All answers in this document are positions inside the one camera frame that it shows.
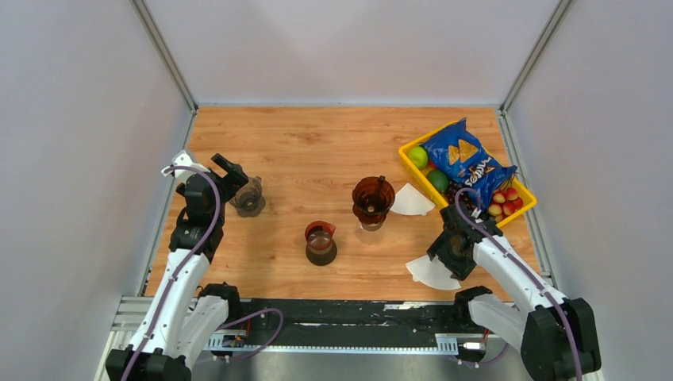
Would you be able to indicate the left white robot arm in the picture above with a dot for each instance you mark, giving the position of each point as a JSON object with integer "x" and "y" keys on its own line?
{"x": 171, "y": 336}

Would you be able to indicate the red strawberries cluster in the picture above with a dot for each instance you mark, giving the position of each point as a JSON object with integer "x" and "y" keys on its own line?
{"x": 505, "y": 203}

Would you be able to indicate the grey smoky coffee dripper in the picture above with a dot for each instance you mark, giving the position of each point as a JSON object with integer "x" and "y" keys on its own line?
{"x": 249, "y": 200}

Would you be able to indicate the yellow plastic tray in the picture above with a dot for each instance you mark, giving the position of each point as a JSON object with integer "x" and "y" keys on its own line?
{"x": 441, "y": 200}

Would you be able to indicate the amber coffee dripper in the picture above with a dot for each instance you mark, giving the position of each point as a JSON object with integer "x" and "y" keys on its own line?
{"x": 372, "y": 198}

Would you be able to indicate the blue chips bag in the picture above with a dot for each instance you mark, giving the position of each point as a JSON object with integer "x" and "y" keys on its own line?
{"x": 462, "y": 157}

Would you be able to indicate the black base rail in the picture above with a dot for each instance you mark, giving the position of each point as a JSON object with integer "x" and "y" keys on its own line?
{"x": 349, "y": 323}

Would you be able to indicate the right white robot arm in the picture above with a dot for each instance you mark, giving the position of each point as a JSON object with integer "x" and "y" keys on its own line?
{"x": 555, "y": 335}

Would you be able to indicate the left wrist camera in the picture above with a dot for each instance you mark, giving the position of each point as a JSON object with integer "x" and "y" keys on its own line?
{"x": 182, "y": 167}

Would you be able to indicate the brown glass carafe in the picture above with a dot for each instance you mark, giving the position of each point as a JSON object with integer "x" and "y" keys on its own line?
{"x": 321, "y": 249}

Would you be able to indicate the clear glass server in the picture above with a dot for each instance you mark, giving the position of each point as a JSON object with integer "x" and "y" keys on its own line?
{"x": 371, "y": 226}

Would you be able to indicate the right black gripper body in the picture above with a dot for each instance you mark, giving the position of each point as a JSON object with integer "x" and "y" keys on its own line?
{"x": 458, "y": 263}

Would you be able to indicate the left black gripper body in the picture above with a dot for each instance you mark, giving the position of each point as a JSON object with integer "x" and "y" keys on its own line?
{"x": 226, "y": 194}

